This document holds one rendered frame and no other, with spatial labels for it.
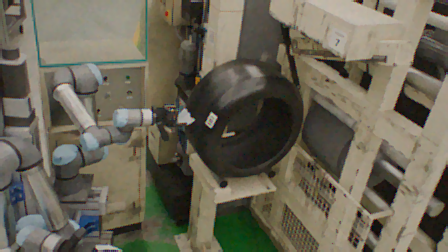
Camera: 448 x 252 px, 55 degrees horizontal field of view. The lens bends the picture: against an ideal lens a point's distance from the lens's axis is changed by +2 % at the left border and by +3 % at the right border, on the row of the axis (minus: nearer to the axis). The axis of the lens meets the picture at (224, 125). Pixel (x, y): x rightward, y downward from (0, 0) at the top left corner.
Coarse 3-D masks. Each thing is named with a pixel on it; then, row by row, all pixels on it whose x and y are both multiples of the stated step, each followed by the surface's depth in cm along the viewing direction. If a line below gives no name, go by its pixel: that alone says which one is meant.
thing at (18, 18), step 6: (6, 0) 516; (12, 0) 546; (6, 6) 518; (18, 6) 579; (24, 6) 581; (24, 12) 584; (6, 18) 573; (12, 18) 575; (18, 18) 578; (24, 18) 581; (12, 24) 556; (18, 24) 556; (12, 30) 535
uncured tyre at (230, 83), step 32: (224, 64) 200; (256, 64) 199; (192, 96) 199; (224, 96) 185; (256, 96) 187; (288, 96) 196; (192, 128) 197; (224, 128) 188; (256, 128) 236; (288, 128) 223; (224, 160) 199; (256, 160) 226
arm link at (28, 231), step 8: (24, 232) 148; (32, 232) 147; (40, 232) 148; (48, 232) 149; (16, 240) 148; (24, 240) 147; (32, 240) 146; (40, 240) 146; (32, 248) 146; (40, 248) 145
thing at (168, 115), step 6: (156, 108) 182; (162, 108) 184; (168, 108) 186; (174, 108) 187; (156, 114) 183; (162, 114) 184; (168, 114) 183; (174, 114) 185; (156, 120) 184; (162, 120) 186; (168, 120) 185; (174, 120) 188; (168, 126) 186
